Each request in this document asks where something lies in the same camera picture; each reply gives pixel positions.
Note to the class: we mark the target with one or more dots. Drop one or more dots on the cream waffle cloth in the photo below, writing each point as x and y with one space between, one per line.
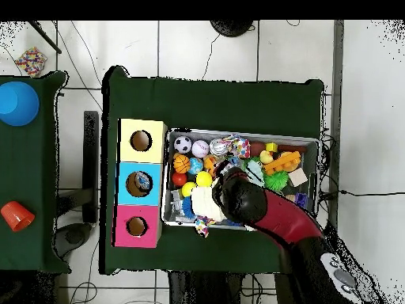
204 202

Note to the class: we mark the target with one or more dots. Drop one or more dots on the mint green cloth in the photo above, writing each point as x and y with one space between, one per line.
254 170

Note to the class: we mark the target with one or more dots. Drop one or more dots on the clear plastic packet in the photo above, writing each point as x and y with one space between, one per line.
143 181

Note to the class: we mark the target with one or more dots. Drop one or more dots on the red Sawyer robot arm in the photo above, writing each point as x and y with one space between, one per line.
285 218

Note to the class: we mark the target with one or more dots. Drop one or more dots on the shallow clear mesh bin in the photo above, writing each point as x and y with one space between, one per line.
166 215

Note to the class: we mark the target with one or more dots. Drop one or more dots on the wooden box with three holes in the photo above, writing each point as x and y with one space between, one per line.
123 190

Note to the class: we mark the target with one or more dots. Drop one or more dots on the globe print ball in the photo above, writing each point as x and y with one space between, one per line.
195 166

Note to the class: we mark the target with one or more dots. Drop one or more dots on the large yellow ball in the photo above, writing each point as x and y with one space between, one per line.
204 179

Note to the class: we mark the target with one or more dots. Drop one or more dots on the small baseball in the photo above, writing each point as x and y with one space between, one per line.
200 149

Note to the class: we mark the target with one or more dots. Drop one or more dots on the small orange basketball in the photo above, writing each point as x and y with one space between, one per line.
181 163

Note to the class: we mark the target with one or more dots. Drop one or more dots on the small yellow ball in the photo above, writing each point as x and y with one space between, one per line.
188 189

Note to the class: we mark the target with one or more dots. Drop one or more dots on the small soccer ball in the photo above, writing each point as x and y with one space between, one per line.
183 144

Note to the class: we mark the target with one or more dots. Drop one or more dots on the colourful patterned cloth pouch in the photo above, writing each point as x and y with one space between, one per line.
239 147

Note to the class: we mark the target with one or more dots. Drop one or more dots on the dark green table cloth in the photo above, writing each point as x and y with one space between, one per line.
215 101

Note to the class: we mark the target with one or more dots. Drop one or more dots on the green spiky toy with eyes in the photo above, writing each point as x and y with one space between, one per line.
276 181

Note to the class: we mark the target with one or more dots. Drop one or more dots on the orange toy brick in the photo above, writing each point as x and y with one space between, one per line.
281 162

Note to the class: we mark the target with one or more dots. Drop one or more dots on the black round stand base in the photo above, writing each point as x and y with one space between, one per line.
231 26

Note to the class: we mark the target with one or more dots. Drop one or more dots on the green covered side table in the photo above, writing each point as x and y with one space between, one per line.
25 158

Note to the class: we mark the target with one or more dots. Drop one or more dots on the red cup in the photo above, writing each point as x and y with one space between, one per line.
17 216

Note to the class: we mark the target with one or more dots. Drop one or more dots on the blue bowl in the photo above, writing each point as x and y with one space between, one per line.
18 103

